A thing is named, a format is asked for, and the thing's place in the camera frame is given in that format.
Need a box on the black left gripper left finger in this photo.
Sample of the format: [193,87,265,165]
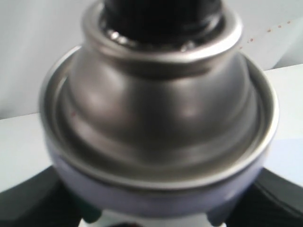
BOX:
[0,165,82,227]

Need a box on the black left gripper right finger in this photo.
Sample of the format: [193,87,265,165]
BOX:
[223,166,303,227]

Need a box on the silver spray can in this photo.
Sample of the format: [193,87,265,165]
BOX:
[39,0,279,227]

